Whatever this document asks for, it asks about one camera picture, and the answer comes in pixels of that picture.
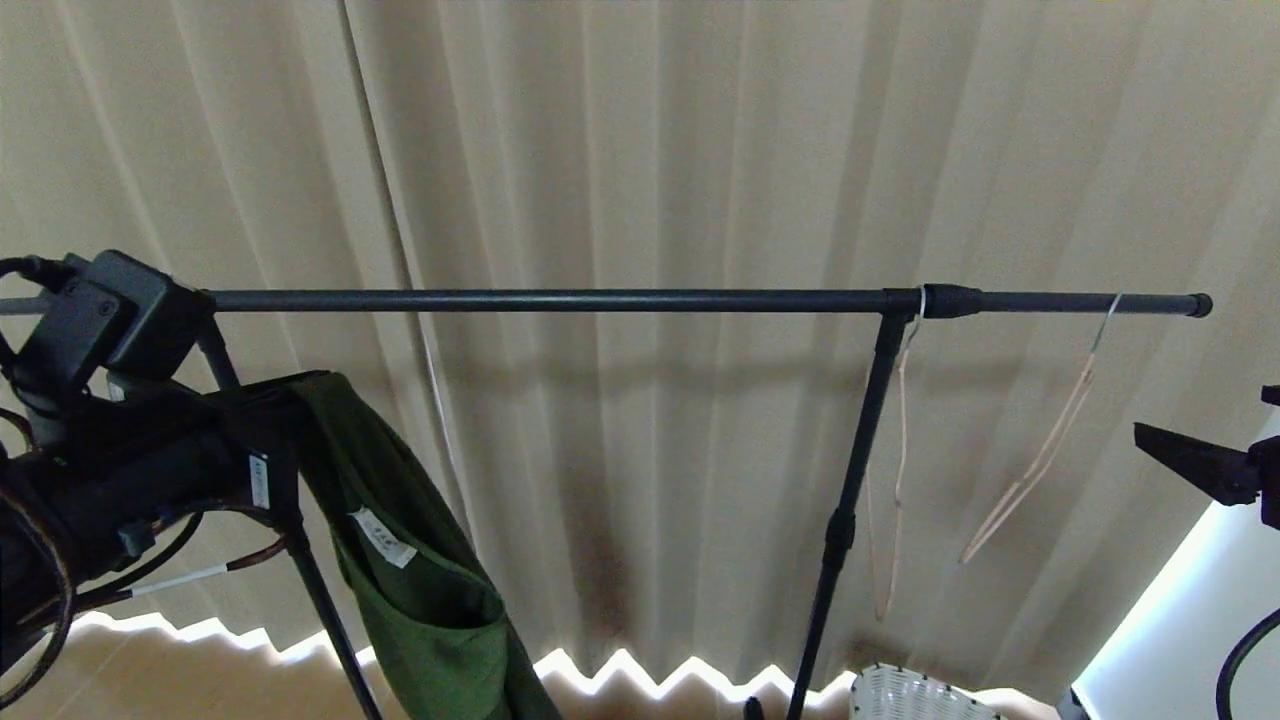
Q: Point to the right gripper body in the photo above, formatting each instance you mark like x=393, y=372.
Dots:
x=1270, y=480

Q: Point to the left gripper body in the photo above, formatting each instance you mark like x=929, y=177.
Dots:
x=180, y=470

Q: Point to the green printed shirt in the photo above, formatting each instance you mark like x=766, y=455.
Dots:
x=430, y=620

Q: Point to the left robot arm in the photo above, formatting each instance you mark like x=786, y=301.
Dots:
x=20, y=560

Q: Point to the pink clothes hanger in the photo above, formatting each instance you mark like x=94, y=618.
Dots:
x=1050, y=445
x=901, y=440

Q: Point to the white laundry basket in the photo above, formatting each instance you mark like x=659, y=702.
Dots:
x=915, y=695

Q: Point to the black clothes rack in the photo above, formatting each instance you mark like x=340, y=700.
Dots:
x=600, y=300

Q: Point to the beige curtain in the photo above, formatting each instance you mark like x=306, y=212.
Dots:
x=650, y=130

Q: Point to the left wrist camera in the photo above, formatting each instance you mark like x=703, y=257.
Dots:
x=120, y=320

